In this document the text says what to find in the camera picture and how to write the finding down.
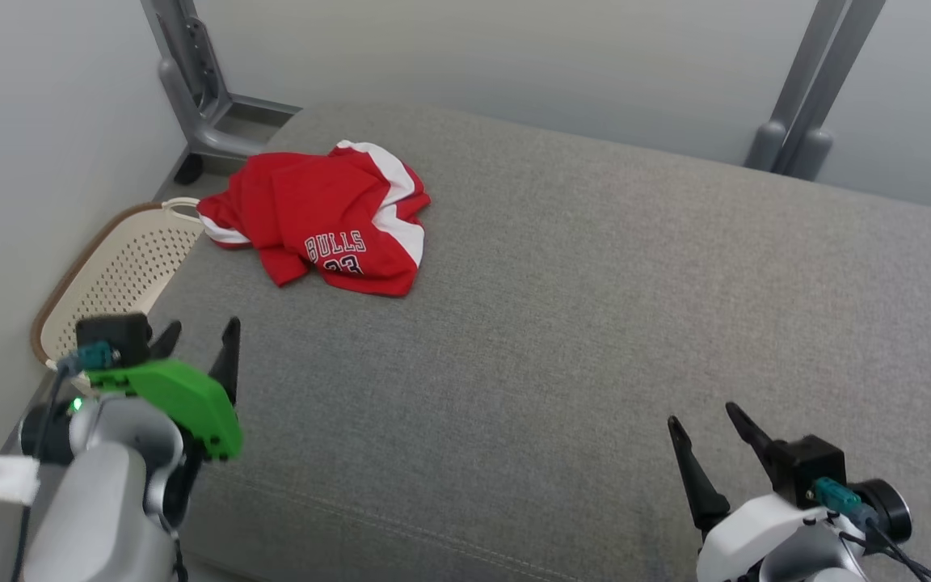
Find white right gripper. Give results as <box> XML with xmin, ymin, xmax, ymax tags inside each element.
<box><xmin>667</xmin><ymin>402</ymin><xmax>819</xmax><ymax>582</ymax></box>

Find grey metal wheeled frame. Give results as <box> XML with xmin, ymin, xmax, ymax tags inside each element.
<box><xmin>141</xmin><ymin>0</ymin><xmax>303</xmax><ymax>186</ymax></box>

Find cream perforated laundry basket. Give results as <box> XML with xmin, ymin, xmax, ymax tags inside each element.
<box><xmin>31</xmin><ymin>196</ymin><xmax>209</xmax><ymax>397</ymax></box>

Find grey metal partition post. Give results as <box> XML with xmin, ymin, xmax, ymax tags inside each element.
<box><xmin>744</xmin><ymin>0</ymin><xmax>888</xmax><ymax>181</ymax></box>

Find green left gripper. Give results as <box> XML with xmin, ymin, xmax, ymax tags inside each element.
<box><xmin>86</xmin><ymin>317</ymin><xmax>245</xmax><ymax>462</ymax></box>

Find black cable with teal connector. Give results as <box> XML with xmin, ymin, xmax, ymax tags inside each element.
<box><xmin>811</xmin><ymin>477</ymin><xmax>931</xmax><ymax>582</ymax></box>
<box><xmin>9</xmin><ymin>341</ymin><xmax>120</xmax><ymax>582</ymax></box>

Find red white-striped Bulls shorts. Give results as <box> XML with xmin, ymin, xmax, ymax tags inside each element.
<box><xmin>196</xmin><ymin>140</ymin><xmax>432</xmax><ymax>298</ymax></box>

